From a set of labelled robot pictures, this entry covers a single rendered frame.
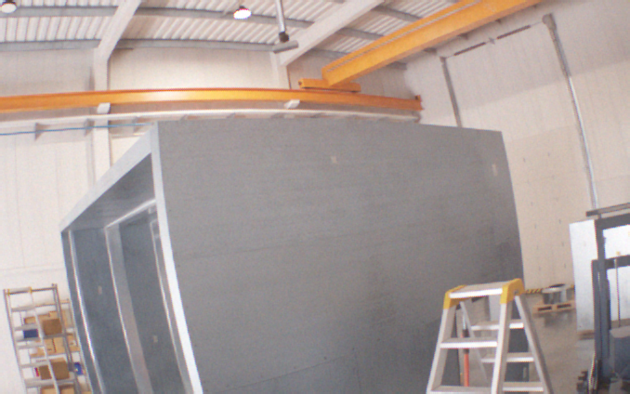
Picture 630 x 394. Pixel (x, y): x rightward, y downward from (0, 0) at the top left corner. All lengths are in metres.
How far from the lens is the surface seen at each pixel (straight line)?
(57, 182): 10.54
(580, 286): 9.02
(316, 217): 2.30
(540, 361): 2.52
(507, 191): 3.67
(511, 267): 3.61
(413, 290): 2.70
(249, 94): 12.20
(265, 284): 2.12
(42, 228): 10.35
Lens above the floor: 2.65
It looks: 4 degrees up
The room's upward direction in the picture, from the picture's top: 9 degrees counter-clockwise
